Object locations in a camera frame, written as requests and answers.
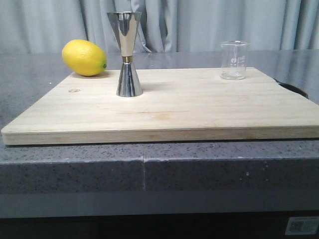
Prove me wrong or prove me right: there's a white QR code label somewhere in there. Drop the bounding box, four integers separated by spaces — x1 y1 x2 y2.
285 217 319 236

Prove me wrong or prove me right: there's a wooden cutting board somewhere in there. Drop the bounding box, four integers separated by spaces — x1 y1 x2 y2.
1 67 319 145

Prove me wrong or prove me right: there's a black cable on counter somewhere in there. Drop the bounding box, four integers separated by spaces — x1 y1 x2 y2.
274 79 310 99

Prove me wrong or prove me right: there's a grey curtain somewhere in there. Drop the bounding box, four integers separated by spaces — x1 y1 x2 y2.
0 0 319 54

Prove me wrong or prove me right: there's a yellow lemon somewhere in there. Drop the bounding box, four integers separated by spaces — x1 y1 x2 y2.
62 39 107 76

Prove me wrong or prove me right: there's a steel double jigger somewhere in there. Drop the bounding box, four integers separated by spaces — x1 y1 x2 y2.
107 11 143 97

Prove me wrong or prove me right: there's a clear glass beaker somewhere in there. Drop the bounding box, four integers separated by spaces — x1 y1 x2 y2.
220 40 250 80

